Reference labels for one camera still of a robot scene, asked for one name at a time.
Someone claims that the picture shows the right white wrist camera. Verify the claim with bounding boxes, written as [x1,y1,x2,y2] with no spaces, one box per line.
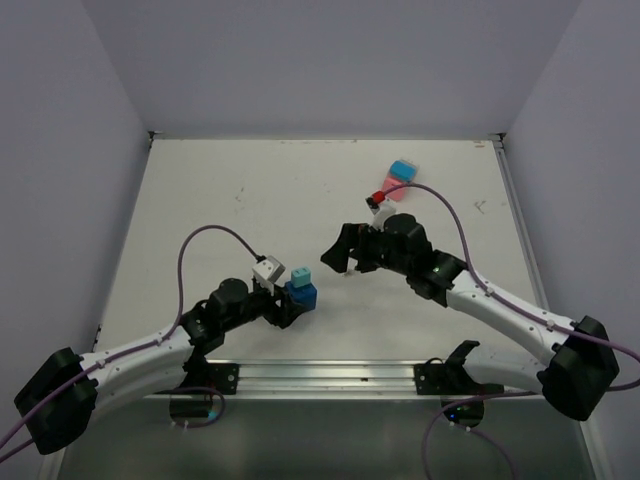
[366,191,397,231]

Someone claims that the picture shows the light blue charger plug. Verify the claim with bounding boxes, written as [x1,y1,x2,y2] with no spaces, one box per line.
[388,159,419,183]

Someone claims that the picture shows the aluminium rail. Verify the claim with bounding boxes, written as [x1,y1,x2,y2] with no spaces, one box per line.
[62,355,594,401]
[490,134,549,310]

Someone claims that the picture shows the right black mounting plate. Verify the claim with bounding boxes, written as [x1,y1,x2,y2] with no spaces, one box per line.
[413,358,505,396]

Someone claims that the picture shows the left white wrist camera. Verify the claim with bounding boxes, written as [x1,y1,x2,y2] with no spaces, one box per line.
[252,256,286,295]

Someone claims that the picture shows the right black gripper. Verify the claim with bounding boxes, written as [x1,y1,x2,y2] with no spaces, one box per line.
[321,223,412,276]

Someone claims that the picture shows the pink cube socket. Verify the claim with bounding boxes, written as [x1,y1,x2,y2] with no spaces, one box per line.
[381,173,412,202]

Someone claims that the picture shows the aluminium right side rail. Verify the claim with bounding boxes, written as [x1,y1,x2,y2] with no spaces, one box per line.
[490,134,549,310]

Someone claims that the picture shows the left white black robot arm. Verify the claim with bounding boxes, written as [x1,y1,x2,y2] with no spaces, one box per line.
[14,278,317,455]

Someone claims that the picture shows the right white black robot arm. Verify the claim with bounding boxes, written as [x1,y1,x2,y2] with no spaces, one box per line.
[321,214,620,421]

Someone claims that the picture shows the black mounting plate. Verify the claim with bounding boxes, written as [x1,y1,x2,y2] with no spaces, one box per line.
[199,362,240,396]
[413,358,505,396]

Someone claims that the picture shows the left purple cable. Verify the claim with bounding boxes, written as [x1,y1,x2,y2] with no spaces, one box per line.
[0,224,264,464]

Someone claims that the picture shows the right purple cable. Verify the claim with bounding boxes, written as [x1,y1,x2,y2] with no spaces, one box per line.
[379,182,640,480]

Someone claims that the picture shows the purple cable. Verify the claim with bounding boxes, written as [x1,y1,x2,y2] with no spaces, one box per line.
[379,182,640,480]
[0,224,264,464]

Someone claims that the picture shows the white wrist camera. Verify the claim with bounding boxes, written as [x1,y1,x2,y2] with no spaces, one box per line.
[366,191,397,231]
[252,256,286,295]

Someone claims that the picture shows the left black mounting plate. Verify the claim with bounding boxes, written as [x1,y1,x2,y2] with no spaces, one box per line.
[199,362,240,396]

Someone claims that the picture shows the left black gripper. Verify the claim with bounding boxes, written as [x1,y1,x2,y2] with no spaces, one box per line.
[222,278,306,332]

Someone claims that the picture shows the teal dual usb charger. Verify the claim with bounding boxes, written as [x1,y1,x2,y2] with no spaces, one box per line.
[290,267,311,289]

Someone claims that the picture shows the dark blue cube socket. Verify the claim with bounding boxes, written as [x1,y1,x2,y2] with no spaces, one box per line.
[285,281,317,311]

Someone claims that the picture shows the aluminium front rail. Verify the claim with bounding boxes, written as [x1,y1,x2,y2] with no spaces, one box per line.
[62,355,594,401]

